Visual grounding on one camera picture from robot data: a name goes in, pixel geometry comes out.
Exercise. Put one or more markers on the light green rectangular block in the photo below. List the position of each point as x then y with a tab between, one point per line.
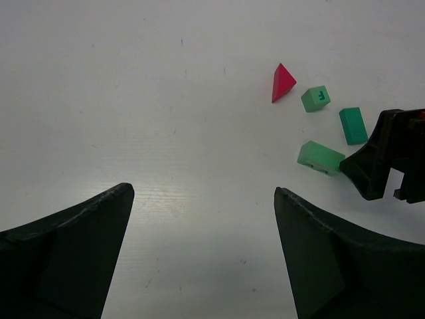
320	158

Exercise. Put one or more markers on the green F cube block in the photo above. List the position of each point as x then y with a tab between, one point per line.
315	99

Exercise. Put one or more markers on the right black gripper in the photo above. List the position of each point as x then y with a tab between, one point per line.
397	142

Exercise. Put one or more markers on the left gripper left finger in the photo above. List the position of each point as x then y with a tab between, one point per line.
61	266

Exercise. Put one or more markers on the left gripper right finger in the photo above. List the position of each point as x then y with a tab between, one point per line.
338	269

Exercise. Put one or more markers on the red triangular wood block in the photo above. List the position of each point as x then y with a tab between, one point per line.
283	83

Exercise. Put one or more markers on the dark green rectangular block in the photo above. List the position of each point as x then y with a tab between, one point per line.
353	126

